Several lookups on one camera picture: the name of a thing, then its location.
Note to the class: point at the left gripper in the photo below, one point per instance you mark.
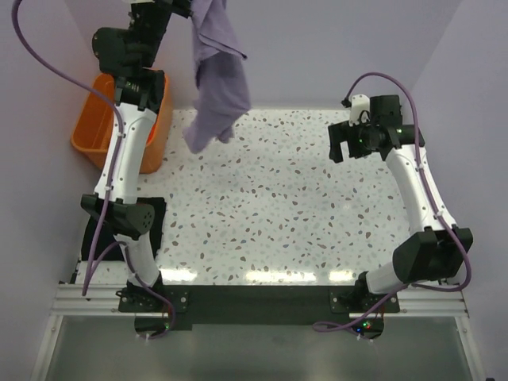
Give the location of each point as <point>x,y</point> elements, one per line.
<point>177,7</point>

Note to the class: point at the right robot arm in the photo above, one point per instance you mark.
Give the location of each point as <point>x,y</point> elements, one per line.
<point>436,246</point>

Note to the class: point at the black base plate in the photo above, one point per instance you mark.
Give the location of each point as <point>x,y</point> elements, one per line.
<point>183,307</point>

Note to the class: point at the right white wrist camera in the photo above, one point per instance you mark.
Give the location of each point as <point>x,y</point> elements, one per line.
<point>359,108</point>

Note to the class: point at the aluminium rail frame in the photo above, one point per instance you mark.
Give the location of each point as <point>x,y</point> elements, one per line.
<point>101,300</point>

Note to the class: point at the folded black t shirt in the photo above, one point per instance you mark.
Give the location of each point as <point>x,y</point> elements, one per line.
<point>156,226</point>

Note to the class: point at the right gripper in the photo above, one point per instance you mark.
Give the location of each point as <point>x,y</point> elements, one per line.
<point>341,132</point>

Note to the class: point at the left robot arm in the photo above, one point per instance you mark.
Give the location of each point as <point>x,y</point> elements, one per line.
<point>128,55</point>

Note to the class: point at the purple t shirt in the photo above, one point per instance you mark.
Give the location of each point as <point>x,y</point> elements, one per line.
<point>223,94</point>

